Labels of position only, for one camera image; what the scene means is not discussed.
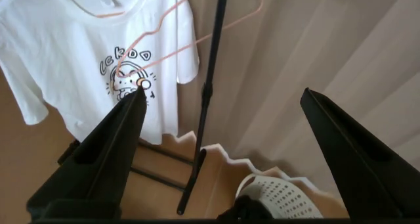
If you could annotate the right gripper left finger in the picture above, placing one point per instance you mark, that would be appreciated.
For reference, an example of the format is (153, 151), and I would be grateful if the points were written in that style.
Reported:
(98, 165)

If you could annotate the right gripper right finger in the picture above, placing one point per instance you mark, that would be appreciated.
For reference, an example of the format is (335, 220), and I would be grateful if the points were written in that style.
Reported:
(370, 171)

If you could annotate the white printed t-shirt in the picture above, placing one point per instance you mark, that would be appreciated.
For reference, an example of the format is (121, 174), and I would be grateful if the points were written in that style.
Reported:
(49, 53)

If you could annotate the pink clothes hanger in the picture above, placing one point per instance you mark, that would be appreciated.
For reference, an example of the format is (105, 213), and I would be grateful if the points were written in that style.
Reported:
(164, 18)
(108, 14)

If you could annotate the white laundry basket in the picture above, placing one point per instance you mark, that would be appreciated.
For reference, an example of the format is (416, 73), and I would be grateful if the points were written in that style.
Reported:
(285, 197)

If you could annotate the black clothes rack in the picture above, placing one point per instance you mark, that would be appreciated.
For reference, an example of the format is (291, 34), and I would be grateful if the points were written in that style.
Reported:
(213, 53)

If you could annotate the beige curtain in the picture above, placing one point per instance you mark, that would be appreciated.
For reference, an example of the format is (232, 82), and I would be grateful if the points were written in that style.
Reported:
(328, 53)

